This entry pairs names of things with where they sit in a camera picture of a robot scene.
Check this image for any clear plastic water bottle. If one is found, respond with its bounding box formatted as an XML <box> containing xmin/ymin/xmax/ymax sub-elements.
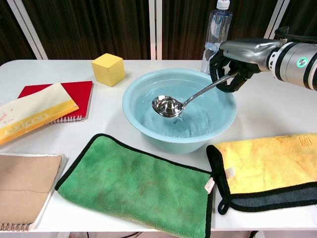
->
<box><xmin>200</xmin><ymin>0</ymin><xmax>233</xmax><ymax>75</ymax></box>

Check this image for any yellow grey microfiber cloth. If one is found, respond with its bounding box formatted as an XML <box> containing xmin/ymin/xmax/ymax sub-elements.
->
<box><xmin>206</xmin><ymin>133</ymin><xmax>317</xmax><ymax>216</ymax></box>

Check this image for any green microfiber cloth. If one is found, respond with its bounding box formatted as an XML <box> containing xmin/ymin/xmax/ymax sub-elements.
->
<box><xmin>54</xmin><ymin>133</ymin><xmax>214</xmax><ymax>238</ymax></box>

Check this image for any cream yellow lexicon book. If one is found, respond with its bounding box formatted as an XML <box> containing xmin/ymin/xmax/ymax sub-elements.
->
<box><xmin>0</xmin><ymin>82</ymin><xmax>80</xmax><ymax>146</ymax></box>

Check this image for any dark pleated curtain panel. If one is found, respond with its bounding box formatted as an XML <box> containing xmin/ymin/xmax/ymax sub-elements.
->
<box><xmin>160</xmin><ymin>0</ymin><xmax>282</xmax><ymax>60</ymax></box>
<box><xmin>21</xmin><ymin>0</ymin><xmax>152</xmax><ymax>60</ymax></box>
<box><xmin>0</xmin><ymin>0</ymin><xmax>38</xmax><ymax>65</ymax></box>
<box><xmin>278</xmin><ymin>0</ymin><xmax>317</xmax><ymax>45</ymax></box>

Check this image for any brown kraft spiral notebook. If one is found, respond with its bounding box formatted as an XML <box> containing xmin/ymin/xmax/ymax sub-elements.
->
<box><xmin>0</xmin><ymin>153</ymin><xmax>69</xmax><ymax>232</ymax></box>

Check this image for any light blue plastic basin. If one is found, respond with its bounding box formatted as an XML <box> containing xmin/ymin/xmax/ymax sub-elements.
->
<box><xmin>121</xmin><ymin>68</ymin><xmax>238</xmax><ymax>155</ymax></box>

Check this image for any white partition frame post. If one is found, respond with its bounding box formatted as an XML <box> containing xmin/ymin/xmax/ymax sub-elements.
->
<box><xmin>148</xmin><ymin>0</ymin><xmax>163</xmax><ymax>60</ymax></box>
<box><xmin>11</xmin><ymin>0</ymin><xmax>50</xmax><ymax>60</ymax></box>
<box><xmin>268</xmin><ymin>0</ymin><xmax>291</xmax><ymax>40</ymax></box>

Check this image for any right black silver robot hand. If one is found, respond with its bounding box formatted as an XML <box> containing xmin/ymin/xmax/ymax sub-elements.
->
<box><xmin>209</xmin><ymin>38</ymin><xmax>283</xmax><ymax>94</ymax></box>

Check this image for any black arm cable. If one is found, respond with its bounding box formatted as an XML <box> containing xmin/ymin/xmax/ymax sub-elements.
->
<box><xmin>274</xmin><ymin>26</ymin><xmax>317</xmax><ymax>45</ymax></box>

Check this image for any stainless steel ladle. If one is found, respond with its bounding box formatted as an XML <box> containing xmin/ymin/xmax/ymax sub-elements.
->
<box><xmin>151</xmin><ymin>71</ymin><xmax>239</xmax><ymax>119</ymax></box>

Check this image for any yellow cube block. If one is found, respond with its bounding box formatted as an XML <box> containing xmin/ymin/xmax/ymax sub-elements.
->
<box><xmin>91</xmin><ymin>53</ymin><xmax>125</xmax><ymax>87</ymax></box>

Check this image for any red spiral notebook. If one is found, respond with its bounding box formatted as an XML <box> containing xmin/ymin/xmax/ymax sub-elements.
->
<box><xmin>18</xmin><ymin>81</ymin><xmax>94</xmax><ymax>124</ymax></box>

